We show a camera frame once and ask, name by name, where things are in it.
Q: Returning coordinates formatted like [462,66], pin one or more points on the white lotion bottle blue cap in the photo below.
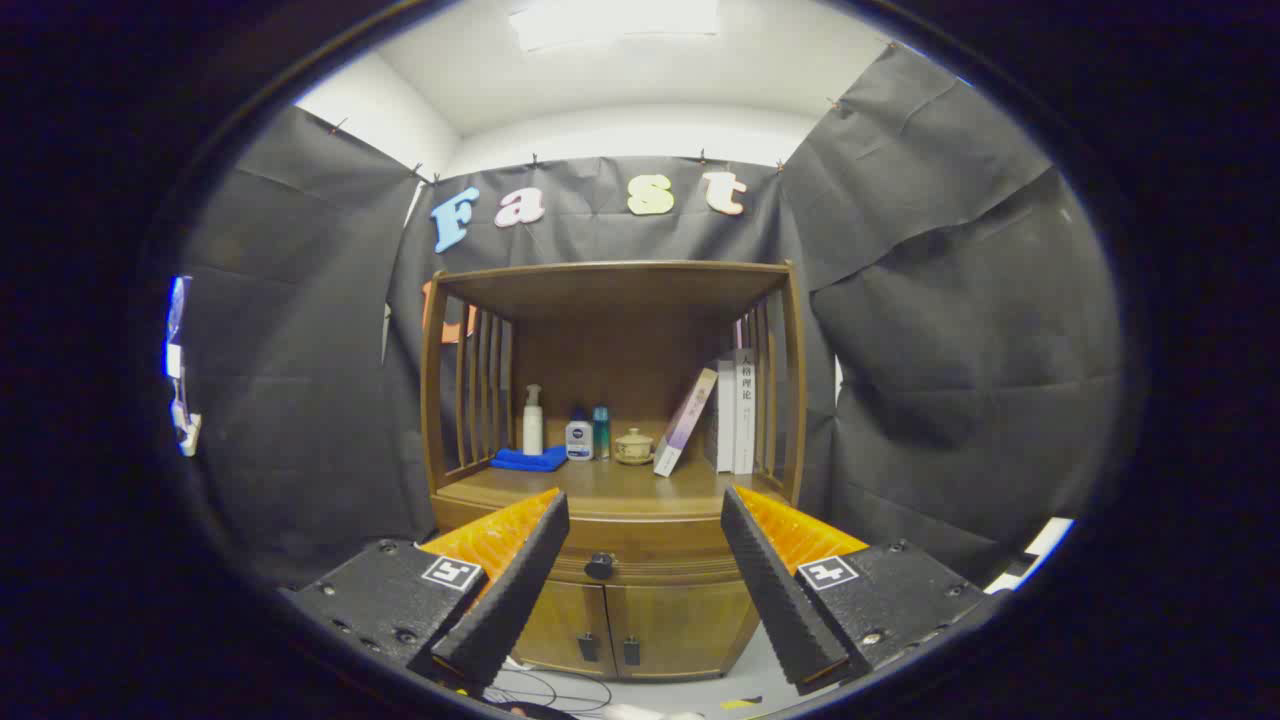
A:
[579,440]

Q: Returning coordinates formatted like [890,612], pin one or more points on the beige lidded teacup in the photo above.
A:
[634,448]

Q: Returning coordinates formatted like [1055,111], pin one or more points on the wooden countertop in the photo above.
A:
[620,490]

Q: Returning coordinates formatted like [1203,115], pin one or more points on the wooden cabinet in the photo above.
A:
[620,300]

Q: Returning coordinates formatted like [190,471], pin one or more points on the wooden drawer with black knob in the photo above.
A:
[650,545]

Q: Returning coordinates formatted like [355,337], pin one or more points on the blue folded cloth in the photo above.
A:
[528,460]

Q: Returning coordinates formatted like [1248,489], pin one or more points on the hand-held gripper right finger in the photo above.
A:
[785,600]

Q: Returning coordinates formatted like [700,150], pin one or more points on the white pump bottle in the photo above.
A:
[533,430]

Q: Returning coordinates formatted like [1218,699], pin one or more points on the purple and white book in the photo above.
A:
[685,422]

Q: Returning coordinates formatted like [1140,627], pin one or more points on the teal slim bottle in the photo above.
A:
[601,435]

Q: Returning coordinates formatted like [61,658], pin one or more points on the wooden cabinet door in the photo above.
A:
[680,625]
[565,620]

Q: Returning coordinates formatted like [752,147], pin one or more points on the white book with black lettering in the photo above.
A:
[744,415]

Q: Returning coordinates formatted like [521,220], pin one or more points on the ceiling light panel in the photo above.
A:
[615,20]

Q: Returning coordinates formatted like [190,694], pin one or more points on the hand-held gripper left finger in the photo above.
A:
[505,600]

